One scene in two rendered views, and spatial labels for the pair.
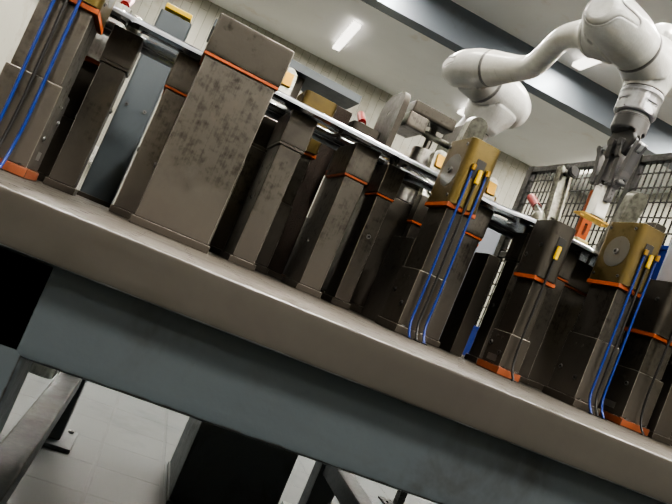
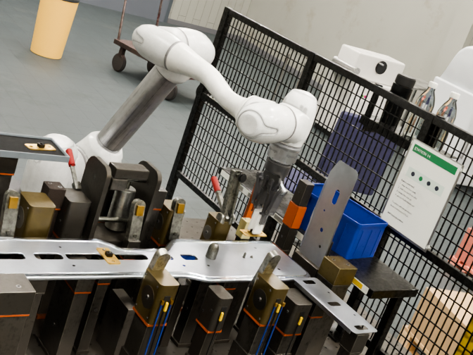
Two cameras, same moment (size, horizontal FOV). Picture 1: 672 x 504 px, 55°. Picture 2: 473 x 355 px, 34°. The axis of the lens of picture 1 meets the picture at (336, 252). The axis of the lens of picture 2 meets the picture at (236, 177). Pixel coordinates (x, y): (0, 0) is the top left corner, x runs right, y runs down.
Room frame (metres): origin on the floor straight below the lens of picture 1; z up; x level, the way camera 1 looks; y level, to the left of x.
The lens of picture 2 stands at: (-0.60, 0.47, 1.92)
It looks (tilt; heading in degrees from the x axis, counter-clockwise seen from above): 18 degrees down; 337
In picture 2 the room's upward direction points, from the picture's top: 20 degrees clockwise
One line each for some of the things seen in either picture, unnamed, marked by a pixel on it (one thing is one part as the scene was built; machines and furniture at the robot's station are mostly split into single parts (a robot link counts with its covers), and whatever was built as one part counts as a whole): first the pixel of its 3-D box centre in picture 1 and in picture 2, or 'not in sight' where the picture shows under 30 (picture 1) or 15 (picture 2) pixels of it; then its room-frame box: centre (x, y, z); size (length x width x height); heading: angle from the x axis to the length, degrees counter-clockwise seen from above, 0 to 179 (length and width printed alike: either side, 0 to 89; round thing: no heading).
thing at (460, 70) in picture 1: (470, 70); (158, 45); (1.83, -0.16, 1.47); 0.18 x 0.14 x 0.13; 37
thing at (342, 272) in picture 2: not in sight; (320, 310); (1.33, -0.79, 0.88); 0.08 x 0.08 x 0.36; 18
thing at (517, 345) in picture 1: (530, 300); (207, 339); (1.14, -0.35, 0.84); 0.10 x 0.05 x 0.29; 18
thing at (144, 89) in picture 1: (135, 110); not in sight; (1.40, 0.53, 0.92); 0.08 x 0.08 x 0.44; 18
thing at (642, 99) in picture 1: (637, 106); (283, 151); (1.37, -0.49, 1.35); 0.09 x 0.09 x 0.06
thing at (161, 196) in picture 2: not in sight; (136, 246); (1.51, -0.19, 0.91); 0.07 x 0.05 x 0.42; 18
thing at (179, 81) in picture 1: (157, 140); not in sight; (1.11, 0.36, 0.84); 0.12 x 0.05 x 0.29; 18
